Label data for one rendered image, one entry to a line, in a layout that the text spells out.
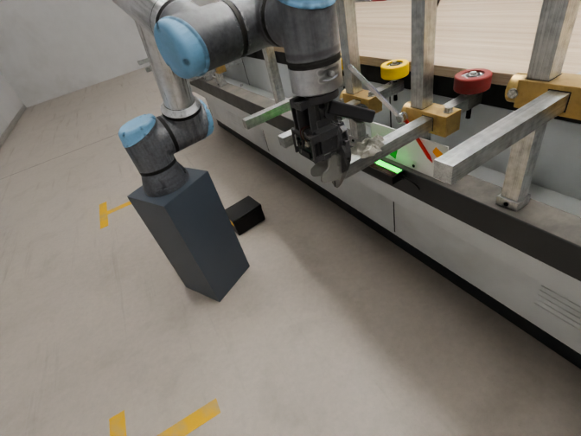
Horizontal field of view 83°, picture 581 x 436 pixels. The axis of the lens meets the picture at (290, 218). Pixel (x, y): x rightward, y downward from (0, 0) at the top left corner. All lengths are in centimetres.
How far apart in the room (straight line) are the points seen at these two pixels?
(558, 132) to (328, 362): 101
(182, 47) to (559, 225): 75
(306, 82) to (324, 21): 9
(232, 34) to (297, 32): 11
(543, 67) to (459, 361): 99
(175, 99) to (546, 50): 105
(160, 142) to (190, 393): 97
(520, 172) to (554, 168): 25
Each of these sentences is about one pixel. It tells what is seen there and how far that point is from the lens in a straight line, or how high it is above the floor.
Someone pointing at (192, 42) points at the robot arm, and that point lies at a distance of 58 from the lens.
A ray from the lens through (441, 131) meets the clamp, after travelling 85.
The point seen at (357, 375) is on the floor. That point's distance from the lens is 135.
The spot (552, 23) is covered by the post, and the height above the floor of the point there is 105.
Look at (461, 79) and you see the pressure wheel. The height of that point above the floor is 91.
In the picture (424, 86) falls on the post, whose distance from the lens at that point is 86.
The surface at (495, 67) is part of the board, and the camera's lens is 100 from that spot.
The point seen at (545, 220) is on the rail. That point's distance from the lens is 84.
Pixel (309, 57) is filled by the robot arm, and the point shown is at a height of 109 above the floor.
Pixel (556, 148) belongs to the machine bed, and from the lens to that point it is 101.
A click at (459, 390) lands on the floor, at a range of 135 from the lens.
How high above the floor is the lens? 122
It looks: 38 degrees down
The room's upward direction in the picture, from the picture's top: 16 degrees counter-clockwise
